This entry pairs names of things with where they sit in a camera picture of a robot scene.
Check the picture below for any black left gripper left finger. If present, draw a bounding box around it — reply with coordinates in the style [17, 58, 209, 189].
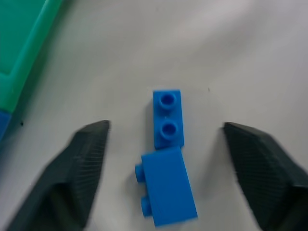
[4, 119, 111, 231]

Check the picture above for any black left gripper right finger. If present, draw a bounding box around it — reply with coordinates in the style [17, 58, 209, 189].
[222, 121, 308, 231]

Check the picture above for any blue plastic bin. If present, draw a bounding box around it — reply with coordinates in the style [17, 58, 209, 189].
[0, 107, 13, 142]

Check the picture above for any blue two-stud block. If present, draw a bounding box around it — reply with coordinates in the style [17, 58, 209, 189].
[134, 146, 199, 228]
[152, 89, 185, 150]

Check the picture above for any green plastic bin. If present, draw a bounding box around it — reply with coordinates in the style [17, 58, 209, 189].
[0, 0, 73, 111]

